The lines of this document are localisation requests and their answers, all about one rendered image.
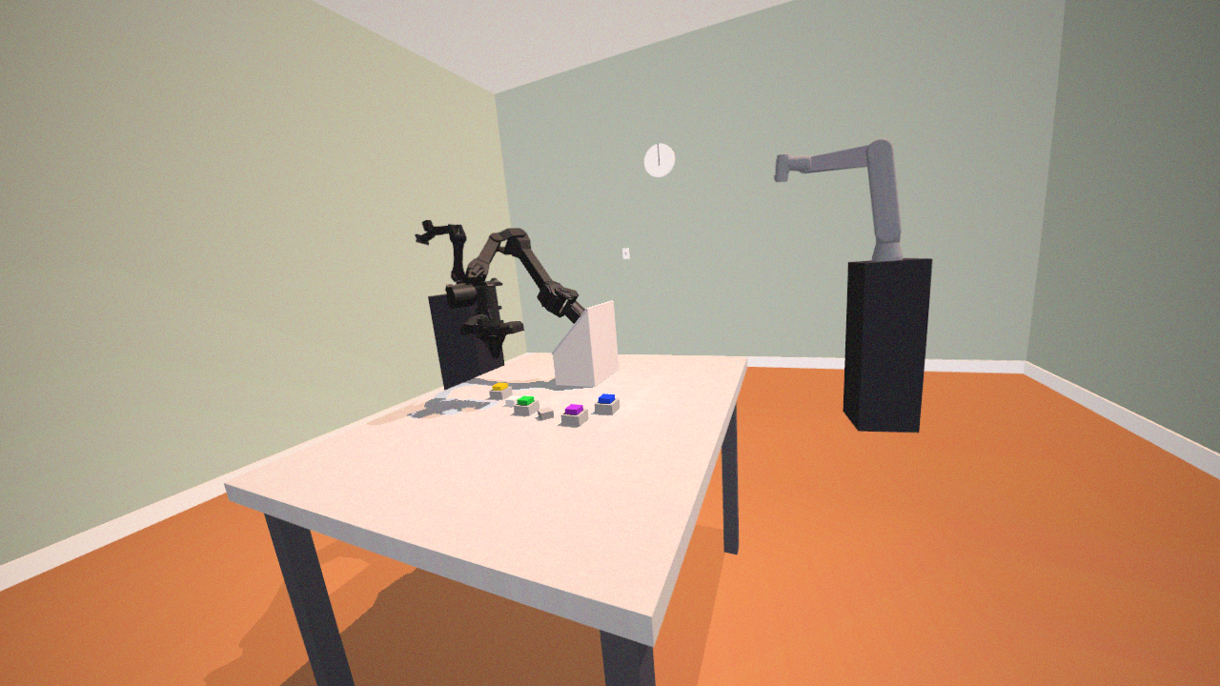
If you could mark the purple button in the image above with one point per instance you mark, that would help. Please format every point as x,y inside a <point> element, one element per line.
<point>574,415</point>

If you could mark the green button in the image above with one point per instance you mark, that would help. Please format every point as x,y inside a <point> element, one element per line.
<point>526,405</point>

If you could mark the yellow button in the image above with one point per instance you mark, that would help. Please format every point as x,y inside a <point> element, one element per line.
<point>500,391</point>

